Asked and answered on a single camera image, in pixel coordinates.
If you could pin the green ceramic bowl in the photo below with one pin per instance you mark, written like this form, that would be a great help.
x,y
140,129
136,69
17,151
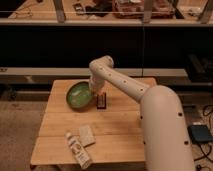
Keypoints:
x,y
79,95

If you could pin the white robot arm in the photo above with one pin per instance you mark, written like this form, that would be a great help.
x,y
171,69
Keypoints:
x,y
166,140

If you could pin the dark chocolate bar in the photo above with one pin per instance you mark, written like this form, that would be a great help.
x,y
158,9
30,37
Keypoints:
x,y
101,101

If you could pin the tan sponge block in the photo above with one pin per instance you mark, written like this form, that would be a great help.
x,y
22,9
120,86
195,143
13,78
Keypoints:
x,y
86,135

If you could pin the wooden shelf bench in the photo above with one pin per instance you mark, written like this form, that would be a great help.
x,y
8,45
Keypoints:
x,y
25,75

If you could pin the black foot pedal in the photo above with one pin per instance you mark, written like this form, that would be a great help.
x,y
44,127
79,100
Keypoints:
x,y
200,134

